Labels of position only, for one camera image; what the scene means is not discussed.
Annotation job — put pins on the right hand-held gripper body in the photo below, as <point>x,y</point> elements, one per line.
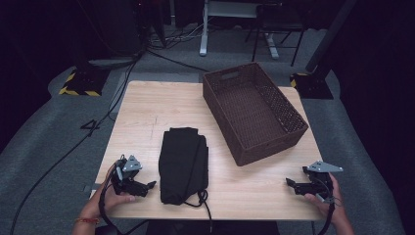
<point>321,179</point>

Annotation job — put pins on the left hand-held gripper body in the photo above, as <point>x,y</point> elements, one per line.
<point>129,182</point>

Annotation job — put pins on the black pants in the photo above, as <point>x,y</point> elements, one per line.
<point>182,163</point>

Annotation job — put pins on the brown woven basket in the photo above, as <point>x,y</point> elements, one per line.
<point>251,114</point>

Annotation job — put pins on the person's left hand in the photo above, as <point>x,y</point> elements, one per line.
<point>112,197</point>

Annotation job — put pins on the person's right hand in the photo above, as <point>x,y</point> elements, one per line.
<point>336,204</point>

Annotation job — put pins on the black stand base striped tape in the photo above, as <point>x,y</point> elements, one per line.
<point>313,86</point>
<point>84,83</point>

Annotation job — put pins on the dark slanted stand pole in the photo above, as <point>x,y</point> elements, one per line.
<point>329,36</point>

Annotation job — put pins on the black chair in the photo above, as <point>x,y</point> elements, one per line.
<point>277,23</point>

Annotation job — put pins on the white desk frame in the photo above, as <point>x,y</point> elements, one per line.
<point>208,29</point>

